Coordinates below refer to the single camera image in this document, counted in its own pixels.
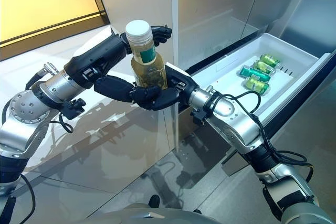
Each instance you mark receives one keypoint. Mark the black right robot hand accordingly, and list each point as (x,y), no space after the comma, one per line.
(181,85)

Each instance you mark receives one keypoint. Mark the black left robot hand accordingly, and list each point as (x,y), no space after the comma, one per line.
(97,56)

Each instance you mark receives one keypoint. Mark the yellow drink bottle white cap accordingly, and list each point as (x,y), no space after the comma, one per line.
(149,72)

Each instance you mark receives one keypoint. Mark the white fridge drawer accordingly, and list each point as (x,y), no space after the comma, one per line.
(231,85)

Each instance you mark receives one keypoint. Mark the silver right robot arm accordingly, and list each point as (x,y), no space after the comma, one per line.
(236,127)

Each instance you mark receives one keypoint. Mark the stainless steel fridge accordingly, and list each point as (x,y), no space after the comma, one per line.
(210,3)

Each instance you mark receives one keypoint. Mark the dark green drink can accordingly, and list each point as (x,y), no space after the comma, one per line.
(253,73)

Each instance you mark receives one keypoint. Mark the light green drink can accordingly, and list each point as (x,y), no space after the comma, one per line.
(257,85)
(263,67)
(270,60)

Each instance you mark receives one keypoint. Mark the white counter cabinet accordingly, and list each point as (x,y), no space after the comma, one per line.
(92,142)

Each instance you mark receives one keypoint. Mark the robot silver legs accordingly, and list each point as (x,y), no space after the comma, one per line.
(149,216)

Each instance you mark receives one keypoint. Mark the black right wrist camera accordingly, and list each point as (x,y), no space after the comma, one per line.
(200,117)

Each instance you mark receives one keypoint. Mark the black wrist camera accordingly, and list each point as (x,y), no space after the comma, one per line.
(73,108)
(200,117)

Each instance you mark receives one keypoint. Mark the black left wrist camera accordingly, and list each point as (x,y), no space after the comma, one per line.
(73,108)

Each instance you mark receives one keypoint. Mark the yellow window with black frame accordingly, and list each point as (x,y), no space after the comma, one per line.
(39,3)

